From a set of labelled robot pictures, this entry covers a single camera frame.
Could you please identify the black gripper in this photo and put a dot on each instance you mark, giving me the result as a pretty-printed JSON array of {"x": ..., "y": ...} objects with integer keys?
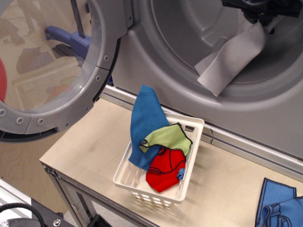
[{"x": 265, "y": 10}]

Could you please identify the grey cloth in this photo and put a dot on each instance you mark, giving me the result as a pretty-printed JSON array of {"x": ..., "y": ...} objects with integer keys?
[{"x": 217, "y": 70}]

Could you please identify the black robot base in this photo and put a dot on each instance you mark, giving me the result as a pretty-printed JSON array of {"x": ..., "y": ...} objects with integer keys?
[{"x": 29, "y": 213}]

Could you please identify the grey toy washing machine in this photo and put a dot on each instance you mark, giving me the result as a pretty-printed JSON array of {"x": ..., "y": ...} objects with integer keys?
[{"x": 258, "y": 116}]

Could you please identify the white plastic laundry basket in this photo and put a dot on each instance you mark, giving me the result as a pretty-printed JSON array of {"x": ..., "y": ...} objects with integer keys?
[{"x": 133, "y": 179}]

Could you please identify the lime green cloth garment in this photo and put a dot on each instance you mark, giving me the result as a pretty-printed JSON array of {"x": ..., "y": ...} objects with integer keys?
[{"x": 171, "y": 136}]

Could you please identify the dark blue cloth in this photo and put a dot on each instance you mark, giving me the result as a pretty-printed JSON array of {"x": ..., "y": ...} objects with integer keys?
[{"x": 147, "y": 116}]

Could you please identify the red cloth garment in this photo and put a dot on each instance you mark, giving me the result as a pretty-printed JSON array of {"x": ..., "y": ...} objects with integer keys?
[{"x": 166, "y": 170}]

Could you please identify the light blue cloth garment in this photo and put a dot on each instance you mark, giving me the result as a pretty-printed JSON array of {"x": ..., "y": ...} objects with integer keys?
[{"x": 279, "y": 206}]

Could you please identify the round transparent washer door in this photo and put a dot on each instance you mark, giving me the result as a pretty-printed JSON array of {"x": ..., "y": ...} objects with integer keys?
[{"x": 49, "y": 87}]

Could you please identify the red round object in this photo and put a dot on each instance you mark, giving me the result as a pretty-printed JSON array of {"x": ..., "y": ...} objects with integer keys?
[{"x": 3, "y": 82}]

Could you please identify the blue clamp handle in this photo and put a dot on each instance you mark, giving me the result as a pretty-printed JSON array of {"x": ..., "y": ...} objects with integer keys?
[{"x": 80, "y": 45}]

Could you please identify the aluminium table frame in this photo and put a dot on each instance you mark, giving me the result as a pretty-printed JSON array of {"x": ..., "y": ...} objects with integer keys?
[{"x": 80, "y": 201}]

